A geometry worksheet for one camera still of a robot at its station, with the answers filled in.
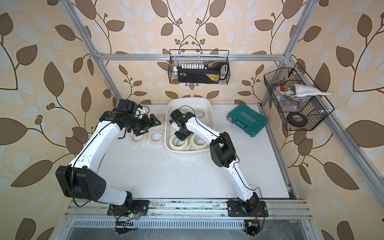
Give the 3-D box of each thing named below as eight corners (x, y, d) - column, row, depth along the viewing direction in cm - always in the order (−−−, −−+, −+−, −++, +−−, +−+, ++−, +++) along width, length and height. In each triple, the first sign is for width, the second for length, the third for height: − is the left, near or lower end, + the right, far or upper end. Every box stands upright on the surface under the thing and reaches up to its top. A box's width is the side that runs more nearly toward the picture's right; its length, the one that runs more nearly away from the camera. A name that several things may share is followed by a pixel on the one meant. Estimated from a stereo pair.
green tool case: (226, 119, 112) (226, 115, 109) (242, 105, 122) (243, 101, 119) (254, 138, 101) (256, 135, 98) (269, 121, 111) (271, 117, 108)
